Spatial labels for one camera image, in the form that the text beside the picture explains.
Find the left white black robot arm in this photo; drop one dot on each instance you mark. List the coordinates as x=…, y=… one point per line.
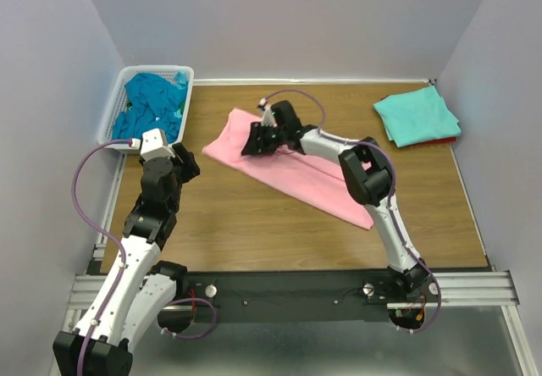
x=137, y=286

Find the blue t shirt in basket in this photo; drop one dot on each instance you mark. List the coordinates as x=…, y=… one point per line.
x=152, y=102

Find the aluminium frame rail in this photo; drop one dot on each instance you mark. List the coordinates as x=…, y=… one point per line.
x=477, y=289

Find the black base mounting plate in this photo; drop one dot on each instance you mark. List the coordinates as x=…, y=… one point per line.
x=369, y=295

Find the folded red t shirt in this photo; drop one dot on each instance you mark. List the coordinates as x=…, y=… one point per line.
x=439, y=141

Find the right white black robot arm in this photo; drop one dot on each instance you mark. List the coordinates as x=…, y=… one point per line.
x=369, y=176

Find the light teal cloth in basket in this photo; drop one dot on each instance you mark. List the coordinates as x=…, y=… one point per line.
x=181, y=82

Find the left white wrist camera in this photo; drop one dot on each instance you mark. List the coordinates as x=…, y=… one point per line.
x=154, y=145

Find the pink t shirt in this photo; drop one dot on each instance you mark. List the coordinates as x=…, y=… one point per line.
x=315, y=181

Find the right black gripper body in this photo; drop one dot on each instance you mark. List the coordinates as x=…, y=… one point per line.
x=280, y=135

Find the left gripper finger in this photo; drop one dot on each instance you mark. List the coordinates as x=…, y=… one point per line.
x=186, y=157
x=189, y=170

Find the folded teal t shirt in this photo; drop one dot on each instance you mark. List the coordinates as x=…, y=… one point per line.
x=416, y=117

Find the white plastic basket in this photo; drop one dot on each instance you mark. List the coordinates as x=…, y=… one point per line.
x=116, y=101

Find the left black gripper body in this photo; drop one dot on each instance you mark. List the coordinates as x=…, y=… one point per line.
x=176, y=194

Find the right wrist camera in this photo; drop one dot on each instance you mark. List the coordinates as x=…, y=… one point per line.
x=268, y=119

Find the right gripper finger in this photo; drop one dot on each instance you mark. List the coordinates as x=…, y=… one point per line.
x=258, y=135
x=254, y=147

